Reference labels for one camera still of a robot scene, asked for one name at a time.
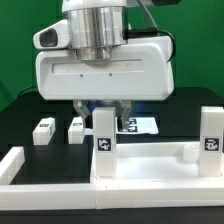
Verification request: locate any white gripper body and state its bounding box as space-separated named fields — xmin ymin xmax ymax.
xmin=36 ymin=36 xmax=174 ymax=101

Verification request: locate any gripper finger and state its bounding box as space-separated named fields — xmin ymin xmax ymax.
xmin=73 ymin=100 xmax=90 ymax=126
xmin=120 ymin=100 xmax=132 ymax=130

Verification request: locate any white desk tabletop tray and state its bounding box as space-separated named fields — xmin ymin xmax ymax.
xmin=91 ymin=142 xmax=224 ymax=181

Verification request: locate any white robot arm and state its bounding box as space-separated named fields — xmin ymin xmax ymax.
xmin=33 ymin=0 xmax=180 ymax=129

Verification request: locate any fiducial marker base sheet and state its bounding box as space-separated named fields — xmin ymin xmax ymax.
xmin=116 ymin=117 xmax=159 ymax=135

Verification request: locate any white U-shaped obstacle fence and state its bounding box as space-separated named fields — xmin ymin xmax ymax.
xmin=0 ymin=147 xmax=224 ymax=211

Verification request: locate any black cable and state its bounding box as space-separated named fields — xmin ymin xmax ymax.
xmin=16 ymin=85 xmax=39 ymax=98

